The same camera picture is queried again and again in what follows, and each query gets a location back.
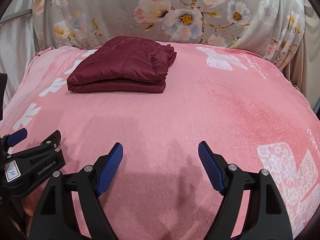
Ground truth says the maroon puffer jacket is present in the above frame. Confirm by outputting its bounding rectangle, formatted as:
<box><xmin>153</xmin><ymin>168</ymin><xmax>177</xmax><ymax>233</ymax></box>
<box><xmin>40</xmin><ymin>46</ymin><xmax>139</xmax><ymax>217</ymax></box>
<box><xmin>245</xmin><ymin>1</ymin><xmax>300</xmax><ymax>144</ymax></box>
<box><xmin>67</xmin><ymin>36</ymin><xmax>177</xmax><ymax>93</ymax></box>

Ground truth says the silver satin sheet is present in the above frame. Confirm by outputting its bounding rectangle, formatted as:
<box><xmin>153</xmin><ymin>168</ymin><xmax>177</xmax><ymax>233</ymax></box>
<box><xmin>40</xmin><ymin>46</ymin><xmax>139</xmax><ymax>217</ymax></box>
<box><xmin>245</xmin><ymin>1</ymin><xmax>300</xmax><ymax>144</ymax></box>
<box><xmin>1</xmin><ymin>0</ymin><xmax>39</xmax><ymax>107</ymax></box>

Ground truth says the pink blanket with white bows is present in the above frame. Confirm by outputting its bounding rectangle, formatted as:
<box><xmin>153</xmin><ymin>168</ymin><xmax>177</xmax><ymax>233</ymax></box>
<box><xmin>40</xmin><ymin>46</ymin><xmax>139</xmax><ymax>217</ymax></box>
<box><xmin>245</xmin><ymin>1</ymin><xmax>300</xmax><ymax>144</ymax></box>
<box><xmin>1</xmin><ymin>43</ymin><xmax>319</xmax><ymax>239</ymax></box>

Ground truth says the beige curtain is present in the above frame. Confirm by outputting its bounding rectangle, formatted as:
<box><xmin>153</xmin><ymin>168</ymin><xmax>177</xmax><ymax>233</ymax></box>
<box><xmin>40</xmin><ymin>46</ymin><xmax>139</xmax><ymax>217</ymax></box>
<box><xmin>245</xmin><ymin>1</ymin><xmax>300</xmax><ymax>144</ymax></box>
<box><xmin>283</xmin><ymin>0</ymin><xmax>319</xmax><ymax>108</ymax></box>

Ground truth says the grey floral quilt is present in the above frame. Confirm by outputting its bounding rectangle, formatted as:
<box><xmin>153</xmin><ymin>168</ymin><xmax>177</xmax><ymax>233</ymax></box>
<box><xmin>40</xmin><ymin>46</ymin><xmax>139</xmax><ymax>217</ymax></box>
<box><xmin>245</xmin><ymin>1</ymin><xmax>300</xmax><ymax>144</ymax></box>
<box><xmin>33</xmin><ymin>0</ymin><xmax>305</xmax><ymax>68</ymax></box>

